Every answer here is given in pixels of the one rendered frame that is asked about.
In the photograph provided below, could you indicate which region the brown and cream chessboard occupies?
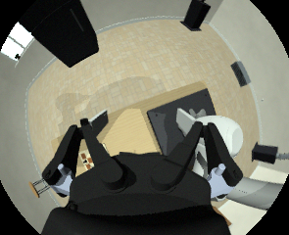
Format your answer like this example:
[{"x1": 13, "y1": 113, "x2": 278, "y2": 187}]
[{"x1": 79, "y1": 143, "x2": 109, "y2": 170}]

